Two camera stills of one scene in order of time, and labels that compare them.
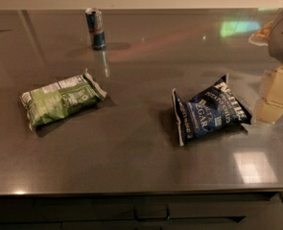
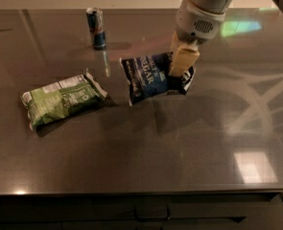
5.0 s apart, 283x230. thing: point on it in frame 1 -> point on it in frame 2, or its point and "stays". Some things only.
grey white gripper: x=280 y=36 -> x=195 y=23
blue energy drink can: x=95 y=24 stays
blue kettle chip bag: x=215 y=106 -> x=148 y=77
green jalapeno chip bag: x=60 y=100 stays
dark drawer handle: x=153 y=218 stays
